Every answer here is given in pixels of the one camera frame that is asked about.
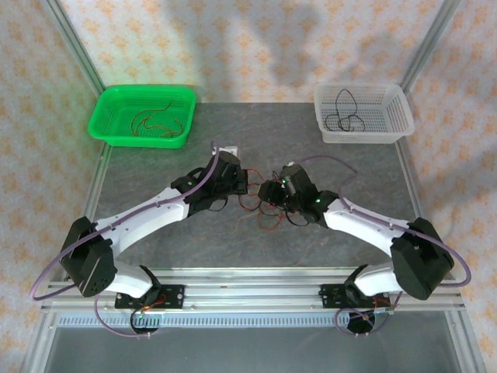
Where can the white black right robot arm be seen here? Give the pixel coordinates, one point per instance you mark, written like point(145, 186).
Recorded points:
point(361, 229)

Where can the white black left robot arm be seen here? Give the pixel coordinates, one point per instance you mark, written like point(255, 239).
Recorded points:
point(147, 217)

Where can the white perforated plastic basket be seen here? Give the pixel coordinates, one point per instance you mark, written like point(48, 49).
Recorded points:
point(396, 116)

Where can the green plastic basket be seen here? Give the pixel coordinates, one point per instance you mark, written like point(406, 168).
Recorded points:
point(116, 101)

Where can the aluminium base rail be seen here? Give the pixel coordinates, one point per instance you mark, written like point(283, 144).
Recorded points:
point(252, 295)

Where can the aluminium table edge rail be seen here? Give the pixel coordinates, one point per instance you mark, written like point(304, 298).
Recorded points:
point(415, 194)

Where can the aluminium frame post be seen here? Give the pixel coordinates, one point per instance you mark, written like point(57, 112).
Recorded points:
point(427, 46)
point(79, 50)

